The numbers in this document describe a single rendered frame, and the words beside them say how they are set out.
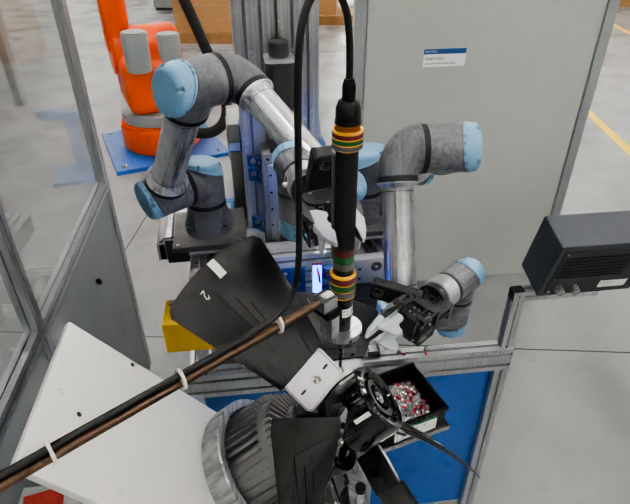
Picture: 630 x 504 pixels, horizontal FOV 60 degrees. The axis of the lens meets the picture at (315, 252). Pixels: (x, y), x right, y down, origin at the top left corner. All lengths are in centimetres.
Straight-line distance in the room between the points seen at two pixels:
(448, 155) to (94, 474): 94
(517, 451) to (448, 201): 130
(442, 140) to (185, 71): 58
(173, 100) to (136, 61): 339
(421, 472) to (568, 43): 203
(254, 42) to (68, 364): 110
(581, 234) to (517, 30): 155
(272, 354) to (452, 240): 237
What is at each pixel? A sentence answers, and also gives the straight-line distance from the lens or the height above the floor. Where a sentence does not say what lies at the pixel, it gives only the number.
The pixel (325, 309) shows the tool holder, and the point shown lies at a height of 138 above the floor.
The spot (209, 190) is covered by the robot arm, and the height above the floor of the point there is 119.
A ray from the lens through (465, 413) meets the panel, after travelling 181.
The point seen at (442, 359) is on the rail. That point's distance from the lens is 158.
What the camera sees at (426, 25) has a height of 142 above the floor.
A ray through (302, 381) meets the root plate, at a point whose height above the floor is 126.
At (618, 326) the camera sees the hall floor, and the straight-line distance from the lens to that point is 331.
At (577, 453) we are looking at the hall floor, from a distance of 261.
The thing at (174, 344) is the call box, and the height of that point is 101.
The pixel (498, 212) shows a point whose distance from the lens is 319.
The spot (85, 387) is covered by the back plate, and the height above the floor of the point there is 132.
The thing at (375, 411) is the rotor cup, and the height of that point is 125.
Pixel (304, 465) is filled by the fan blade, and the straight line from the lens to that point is 70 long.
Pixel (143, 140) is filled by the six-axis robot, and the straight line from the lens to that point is 487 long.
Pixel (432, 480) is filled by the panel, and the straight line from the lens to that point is 205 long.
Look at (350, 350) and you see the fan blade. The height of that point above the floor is 119.
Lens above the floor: 193
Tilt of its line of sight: 34 degrees down
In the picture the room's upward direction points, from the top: straight up
